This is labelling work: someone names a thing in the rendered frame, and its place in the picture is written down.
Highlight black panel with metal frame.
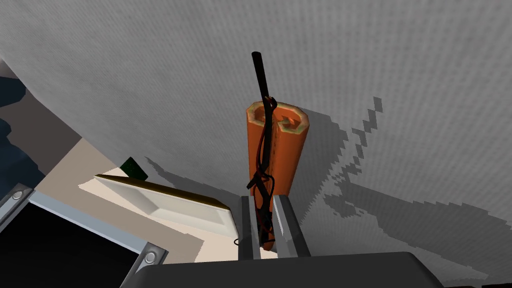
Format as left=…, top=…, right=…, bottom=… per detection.
left=0, top=183, right=169, bottom=288

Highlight small dark green block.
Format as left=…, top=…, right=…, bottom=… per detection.
left=119, top=156, right=149, bottom=182

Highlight orange mat with strap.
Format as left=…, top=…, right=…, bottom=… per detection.
left=233, top=51, right=311, bottom=253

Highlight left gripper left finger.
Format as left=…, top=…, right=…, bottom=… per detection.
left=237, top=195, right=262, bottom=261

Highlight white tray with dark rim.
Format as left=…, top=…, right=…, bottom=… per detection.
left=94, top=173, right=237, bottom=239

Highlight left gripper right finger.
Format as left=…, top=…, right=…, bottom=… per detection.
left=272, top=194, right=312, bottom=259

